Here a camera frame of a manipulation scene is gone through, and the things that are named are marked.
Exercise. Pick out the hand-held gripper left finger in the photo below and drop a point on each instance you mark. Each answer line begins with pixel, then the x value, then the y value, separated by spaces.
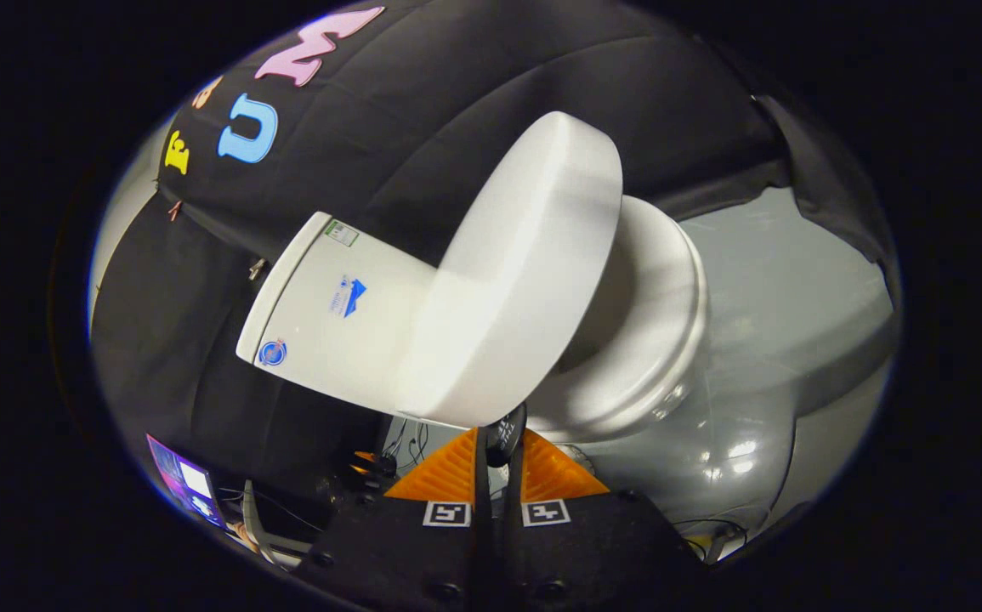
pixel 482 510

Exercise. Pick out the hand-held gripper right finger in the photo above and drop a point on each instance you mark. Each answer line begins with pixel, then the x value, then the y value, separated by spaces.
pixel 514 510

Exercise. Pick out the white toilet seat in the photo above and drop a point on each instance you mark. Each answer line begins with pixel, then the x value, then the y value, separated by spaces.
pixel 661 323

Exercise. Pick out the white toilet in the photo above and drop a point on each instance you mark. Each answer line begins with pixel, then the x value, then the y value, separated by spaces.
pixel 329 323

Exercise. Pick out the laptop screen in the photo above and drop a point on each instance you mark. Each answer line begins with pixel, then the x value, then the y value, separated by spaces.
pixel 189 484

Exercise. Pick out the metal cloth clip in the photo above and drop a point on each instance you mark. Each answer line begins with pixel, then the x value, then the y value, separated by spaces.
pixel 256 269

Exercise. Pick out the black backdrop cloth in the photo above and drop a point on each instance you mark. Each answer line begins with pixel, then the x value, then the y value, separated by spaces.
pixel 422 127

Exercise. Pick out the red cloth clip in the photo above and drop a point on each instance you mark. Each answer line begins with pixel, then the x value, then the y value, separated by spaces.
pixel 174 210

